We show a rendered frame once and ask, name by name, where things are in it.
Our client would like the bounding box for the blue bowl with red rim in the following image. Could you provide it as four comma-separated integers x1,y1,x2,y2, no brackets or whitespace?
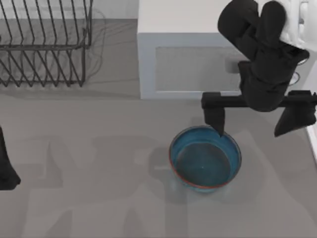
169,125,242,195

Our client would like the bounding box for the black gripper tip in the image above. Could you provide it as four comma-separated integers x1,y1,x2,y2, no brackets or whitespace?
0,126,22,191

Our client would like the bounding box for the pale microwave oven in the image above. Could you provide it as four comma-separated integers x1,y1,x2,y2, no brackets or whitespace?
137,0,317,100

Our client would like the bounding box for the dark wire dish rack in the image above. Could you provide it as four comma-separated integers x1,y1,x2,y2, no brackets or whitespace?
0,0,94,88

